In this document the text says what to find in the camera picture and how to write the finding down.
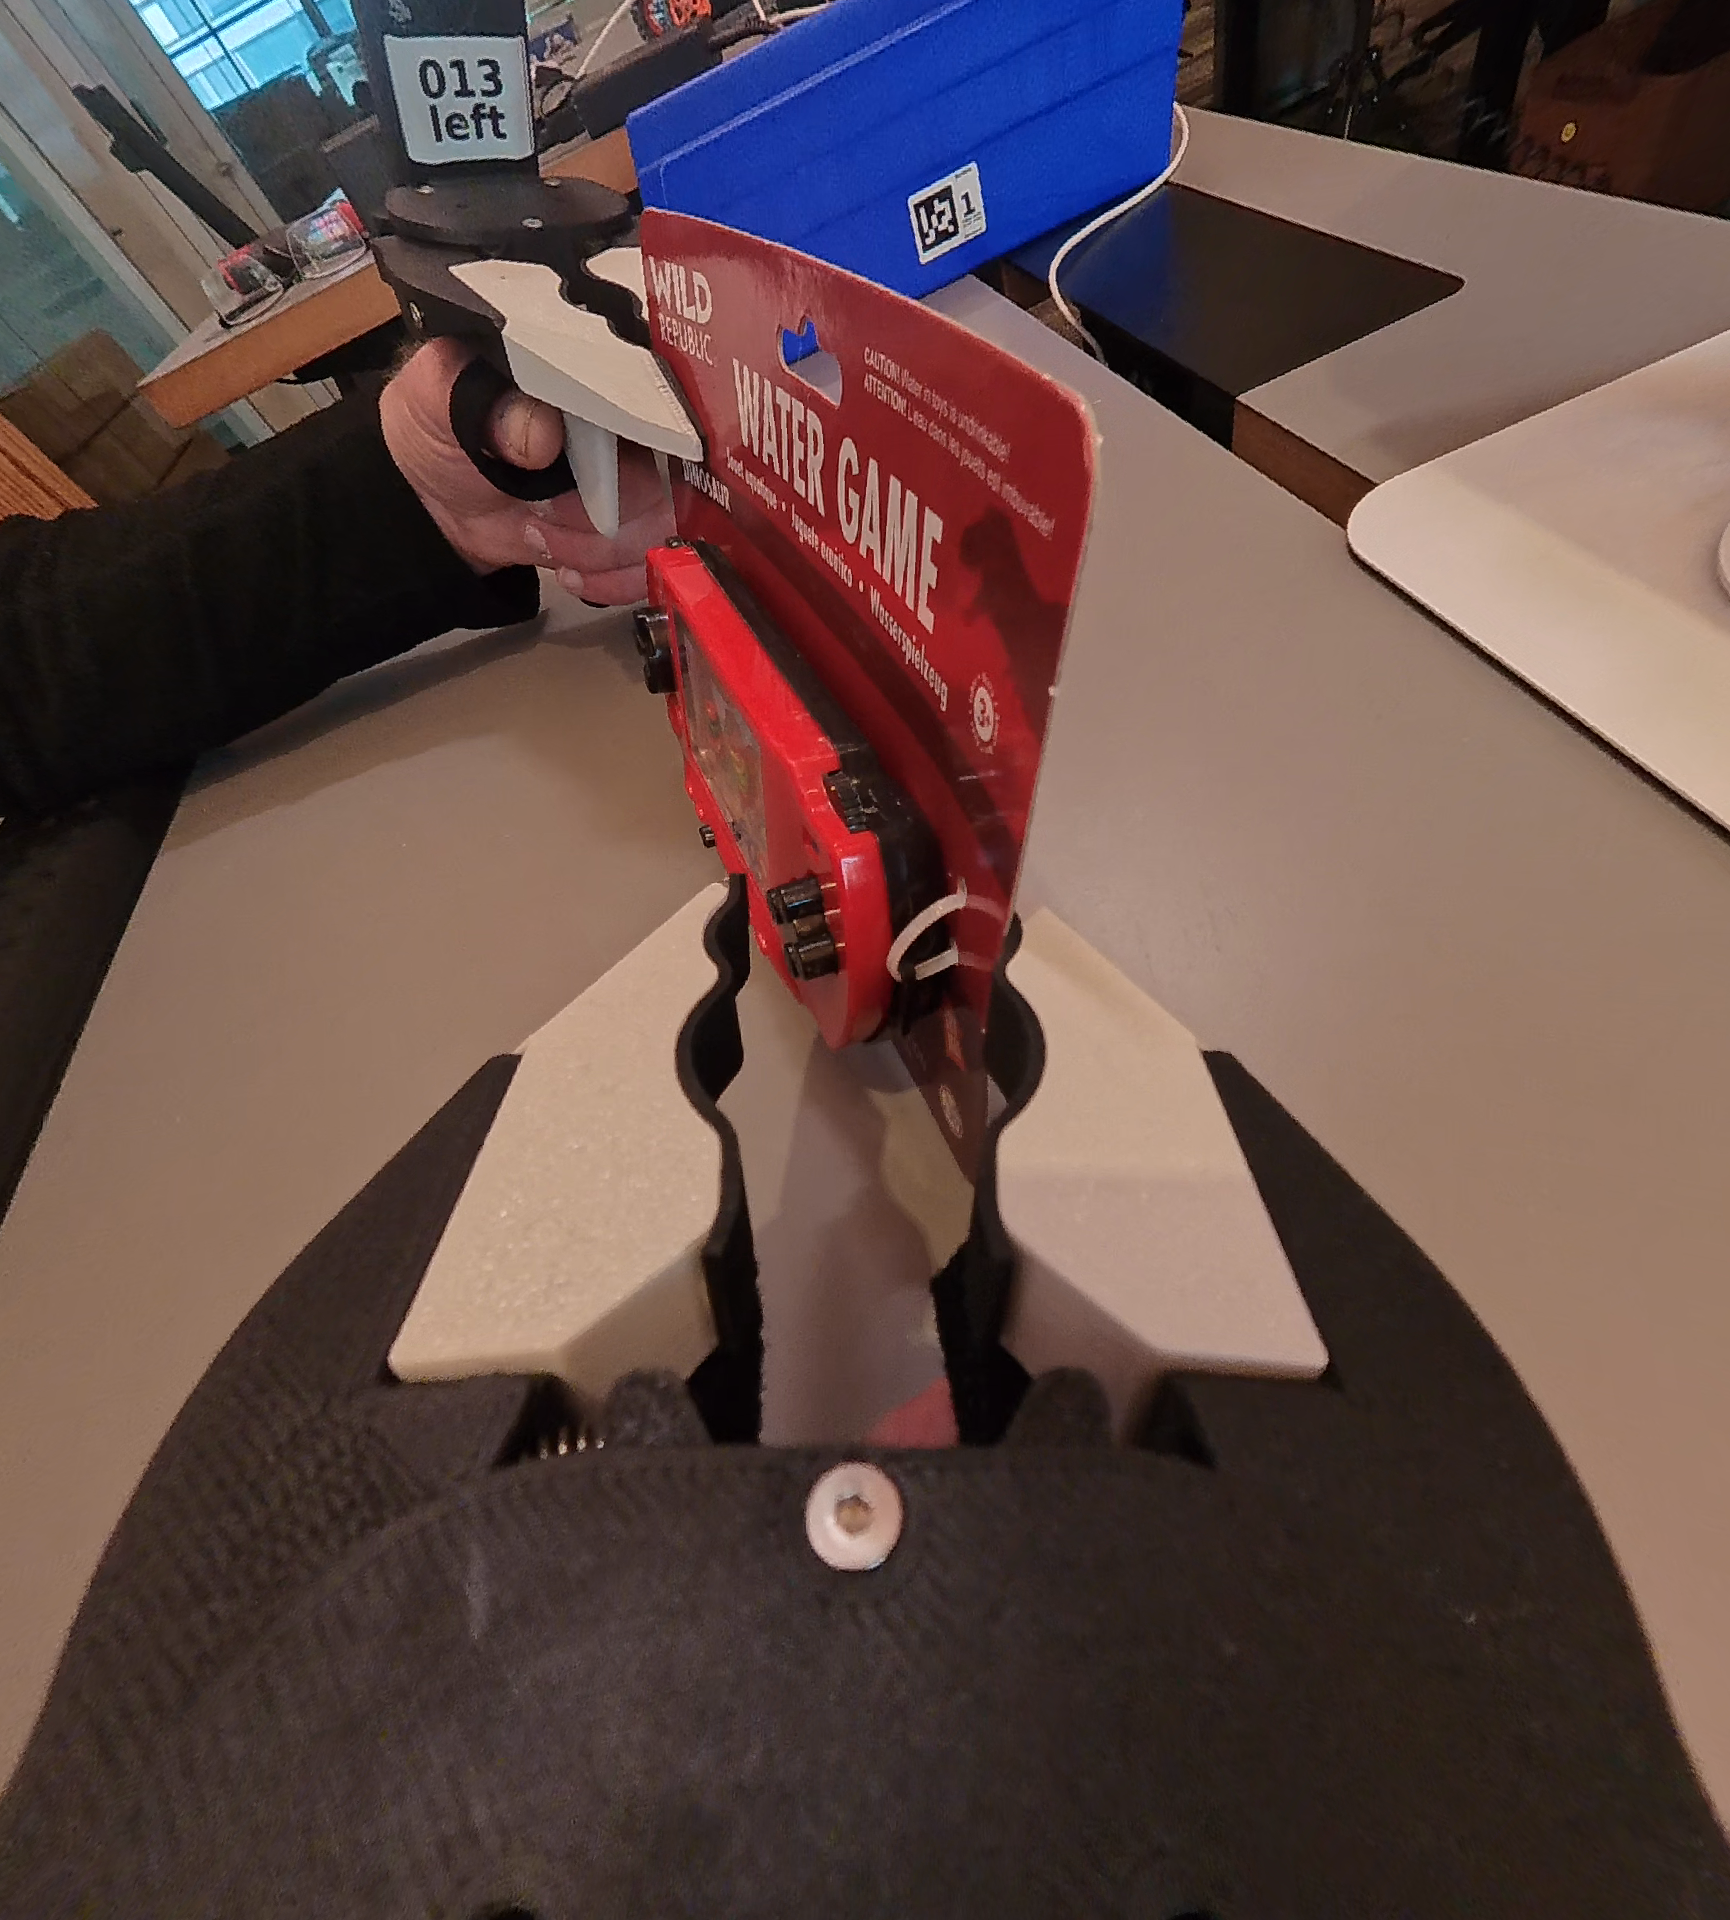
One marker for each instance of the black flat pad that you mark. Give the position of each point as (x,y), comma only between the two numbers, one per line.
(1254,293)

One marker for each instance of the grey storage box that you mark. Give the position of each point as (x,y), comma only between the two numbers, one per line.
(280,151)

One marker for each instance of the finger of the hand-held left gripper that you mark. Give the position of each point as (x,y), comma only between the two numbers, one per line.
(564,361)
(618,285)

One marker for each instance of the red handheld toy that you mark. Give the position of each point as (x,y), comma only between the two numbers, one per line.
(880,451)

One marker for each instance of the clear safety glasses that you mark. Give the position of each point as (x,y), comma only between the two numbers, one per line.
(310,241)

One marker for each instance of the blue plastic bin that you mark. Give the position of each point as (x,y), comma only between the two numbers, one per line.
(835,120)

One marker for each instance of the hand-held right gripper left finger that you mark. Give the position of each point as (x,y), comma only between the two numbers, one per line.
(564,1214)

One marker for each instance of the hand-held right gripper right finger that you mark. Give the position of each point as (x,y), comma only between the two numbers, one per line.
(1165,1214)

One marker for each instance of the brown paper bag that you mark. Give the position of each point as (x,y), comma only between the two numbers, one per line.
(1630,120)

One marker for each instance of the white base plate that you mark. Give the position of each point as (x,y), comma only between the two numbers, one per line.
(1554,631)

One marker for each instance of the person's left forearm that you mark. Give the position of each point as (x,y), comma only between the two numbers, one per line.
(131,645)

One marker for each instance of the wooden side table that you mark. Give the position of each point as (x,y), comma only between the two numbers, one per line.
(294,338)

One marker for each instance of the orange wheeled robot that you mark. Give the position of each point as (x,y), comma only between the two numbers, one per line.
(679,12)

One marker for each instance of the person's left hand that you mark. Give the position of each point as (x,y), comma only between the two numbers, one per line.
(423,434)

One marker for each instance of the brown cardboard box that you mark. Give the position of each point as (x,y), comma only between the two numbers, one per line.
(100,420)

